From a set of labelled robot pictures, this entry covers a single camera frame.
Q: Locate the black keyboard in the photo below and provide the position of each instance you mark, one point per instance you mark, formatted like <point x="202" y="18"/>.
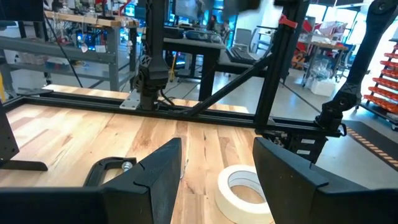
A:
<point x="242" y="55"/>

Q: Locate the white masking tape roll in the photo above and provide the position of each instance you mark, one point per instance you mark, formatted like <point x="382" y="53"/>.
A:
<point x="224" y="199"/>

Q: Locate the black labelled control box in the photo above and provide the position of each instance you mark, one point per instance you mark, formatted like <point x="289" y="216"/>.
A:
<point x="298" y="146"/>

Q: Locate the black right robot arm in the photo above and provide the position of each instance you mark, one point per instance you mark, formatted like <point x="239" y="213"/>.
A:
<point x="154" y="74"/>

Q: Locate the grey metal workbench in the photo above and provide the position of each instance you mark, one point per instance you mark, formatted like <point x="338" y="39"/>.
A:
<point x="62" y="53"/>

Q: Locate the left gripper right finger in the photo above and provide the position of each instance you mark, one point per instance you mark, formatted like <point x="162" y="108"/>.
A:
<point x="311" y="202"/>

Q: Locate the black aluminium table frame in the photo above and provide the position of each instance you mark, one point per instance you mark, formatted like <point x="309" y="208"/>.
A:
<point x="77" y="104"/>

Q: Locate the white box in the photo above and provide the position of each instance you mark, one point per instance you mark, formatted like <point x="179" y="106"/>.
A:
<point x="321" y="87"/>

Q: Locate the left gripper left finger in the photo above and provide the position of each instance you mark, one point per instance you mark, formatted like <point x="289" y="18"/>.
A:
<point x="93" y="205"/>

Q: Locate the black striped floor mat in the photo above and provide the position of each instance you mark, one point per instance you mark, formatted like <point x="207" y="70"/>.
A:
<point x="373" y="140"/>

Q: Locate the black C-clamp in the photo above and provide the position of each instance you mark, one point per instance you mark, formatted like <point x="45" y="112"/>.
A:
<point x="93" y="169"/>

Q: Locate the red parts bin rack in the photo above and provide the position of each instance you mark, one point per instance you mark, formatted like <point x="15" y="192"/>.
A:
<point x="385" y="84"/>

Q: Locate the red frame clamp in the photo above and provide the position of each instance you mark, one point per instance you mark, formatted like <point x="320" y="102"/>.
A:
<point x="287" y="21"/>

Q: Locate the black office desk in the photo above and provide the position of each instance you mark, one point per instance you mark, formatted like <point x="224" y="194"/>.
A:
<point x="205" y="62"/>

